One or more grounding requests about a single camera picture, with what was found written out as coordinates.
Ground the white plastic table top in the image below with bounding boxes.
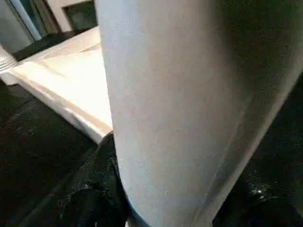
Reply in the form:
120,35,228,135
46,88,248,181
0,25,115,145

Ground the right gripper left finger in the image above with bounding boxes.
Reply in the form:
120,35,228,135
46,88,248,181
46,131,130,227

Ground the black work mat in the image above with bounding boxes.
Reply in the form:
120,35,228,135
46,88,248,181
0,28,303,227

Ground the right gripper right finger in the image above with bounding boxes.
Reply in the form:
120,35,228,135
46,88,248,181
212,151,303,227

